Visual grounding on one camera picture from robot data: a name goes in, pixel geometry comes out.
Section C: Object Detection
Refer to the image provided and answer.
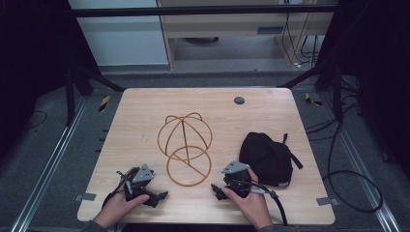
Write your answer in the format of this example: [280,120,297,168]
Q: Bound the person's left hand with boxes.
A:
[93,166,151,230]

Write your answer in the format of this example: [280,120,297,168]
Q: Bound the metal floor rail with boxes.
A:
[9,96,89,232]
[318,91,402,232]

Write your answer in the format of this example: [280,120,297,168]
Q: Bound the thin black floor cable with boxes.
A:
[22,109,48,131]

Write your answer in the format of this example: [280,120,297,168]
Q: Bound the grey tape piece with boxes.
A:
[74,192,98,203]
[315,196,340,207]

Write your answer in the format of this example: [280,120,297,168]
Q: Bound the black metal stand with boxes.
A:
[63,57,126,128]
[277,54,344,124]

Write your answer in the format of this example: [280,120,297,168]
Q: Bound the person's right hand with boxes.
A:
[221,167,274,231]

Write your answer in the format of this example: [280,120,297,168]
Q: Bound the black horizontal frame bar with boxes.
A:
[71,4,338,18]

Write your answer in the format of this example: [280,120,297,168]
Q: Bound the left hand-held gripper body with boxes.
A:
[123,162,156,203]

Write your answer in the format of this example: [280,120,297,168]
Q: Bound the white cabinet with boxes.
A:
[67,0,170,68]

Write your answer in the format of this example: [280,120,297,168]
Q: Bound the wooden desk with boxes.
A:
[156,0,339,71]

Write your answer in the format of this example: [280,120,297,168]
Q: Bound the black cap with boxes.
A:
[238,130,305,189]

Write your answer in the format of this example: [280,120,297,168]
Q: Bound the black floor cable loop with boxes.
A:
[305,93,385,215]

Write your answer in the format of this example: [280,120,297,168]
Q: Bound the black yellow striped tape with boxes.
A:
[98,95,111,113]
[304,92,323,107]

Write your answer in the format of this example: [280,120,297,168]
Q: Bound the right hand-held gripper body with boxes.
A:
[220,160,253,199]

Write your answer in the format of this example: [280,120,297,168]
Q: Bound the hanging cables under desk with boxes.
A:
[280,12,321,70]

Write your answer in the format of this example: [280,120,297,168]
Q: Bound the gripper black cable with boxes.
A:
[102,166,140,210]
[230,179,289,227]

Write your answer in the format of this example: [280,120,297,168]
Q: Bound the gold wire hat stand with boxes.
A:
[157,111,214,188]

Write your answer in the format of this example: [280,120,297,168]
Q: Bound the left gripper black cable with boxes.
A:
[102,166,140,210]

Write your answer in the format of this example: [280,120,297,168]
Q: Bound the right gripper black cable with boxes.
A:
[230,179,289,227]

